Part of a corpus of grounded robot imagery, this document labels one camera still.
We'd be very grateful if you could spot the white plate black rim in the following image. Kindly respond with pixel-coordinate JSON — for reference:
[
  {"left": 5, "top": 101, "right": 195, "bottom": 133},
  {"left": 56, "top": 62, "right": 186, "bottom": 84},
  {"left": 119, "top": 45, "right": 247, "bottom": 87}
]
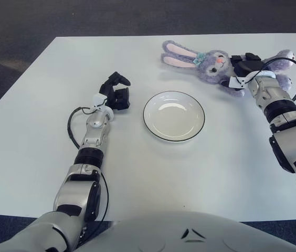
[{"left": 143, "top": 90, "right": 206, "bottom": 144}]

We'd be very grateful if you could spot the white right wrist adapter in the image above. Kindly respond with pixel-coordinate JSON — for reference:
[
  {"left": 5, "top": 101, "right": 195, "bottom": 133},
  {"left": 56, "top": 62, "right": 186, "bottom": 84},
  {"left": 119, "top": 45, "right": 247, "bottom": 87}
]
[{"left": 228, "top": 70, "right": 276, "bottom": 89}]

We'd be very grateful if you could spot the white wrist adapter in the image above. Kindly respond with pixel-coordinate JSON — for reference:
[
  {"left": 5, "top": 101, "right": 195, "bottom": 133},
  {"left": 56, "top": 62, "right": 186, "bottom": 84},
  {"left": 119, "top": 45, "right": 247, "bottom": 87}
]
[
  {"left": 228, "top": 70, "right": 276, "bottom": 89},
  {"left": 92, "top": 94, "right": 108, "bottom": 110}
]

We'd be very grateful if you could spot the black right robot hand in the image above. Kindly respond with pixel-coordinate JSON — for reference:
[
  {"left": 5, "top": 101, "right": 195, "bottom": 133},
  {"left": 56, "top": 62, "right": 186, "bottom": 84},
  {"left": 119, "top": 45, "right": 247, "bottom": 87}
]
[{"left": 230, "top": 52, "right": 271, "bottom": 77}]

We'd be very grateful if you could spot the purple plush bunny doll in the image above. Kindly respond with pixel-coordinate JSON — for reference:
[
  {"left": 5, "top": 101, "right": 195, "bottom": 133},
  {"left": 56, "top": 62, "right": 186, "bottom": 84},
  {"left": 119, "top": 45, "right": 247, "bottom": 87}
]
[{"left": 160, "top": 40, "right": 296, "bottom": 98}]

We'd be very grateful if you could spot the grey robot torso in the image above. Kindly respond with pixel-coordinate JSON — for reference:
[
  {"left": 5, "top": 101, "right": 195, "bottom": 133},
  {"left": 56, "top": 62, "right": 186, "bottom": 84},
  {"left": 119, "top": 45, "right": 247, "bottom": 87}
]
[{"left": 77, "top": 209, "right": 296, "bottom": 252}]

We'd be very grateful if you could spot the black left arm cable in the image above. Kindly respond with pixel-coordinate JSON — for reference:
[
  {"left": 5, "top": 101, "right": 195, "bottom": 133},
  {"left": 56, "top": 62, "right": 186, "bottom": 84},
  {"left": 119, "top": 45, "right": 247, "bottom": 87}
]
[{"left": 67, "top": 106, "right": 109, "bottom": 237}]

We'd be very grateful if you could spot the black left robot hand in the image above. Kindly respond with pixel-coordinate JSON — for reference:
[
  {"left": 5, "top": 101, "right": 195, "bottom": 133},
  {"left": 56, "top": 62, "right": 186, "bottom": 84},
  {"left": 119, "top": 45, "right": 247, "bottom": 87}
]
[{"left": 98, "top": 71, "right": 132, "bottom": 111}]

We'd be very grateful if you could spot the white left wrist adapter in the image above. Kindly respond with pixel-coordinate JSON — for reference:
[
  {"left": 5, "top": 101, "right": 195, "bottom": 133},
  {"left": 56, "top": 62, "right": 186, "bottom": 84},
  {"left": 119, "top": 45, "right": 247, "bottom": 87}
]
[{"left": 92, "top": 94, "right": 108, "bottom": 110}]

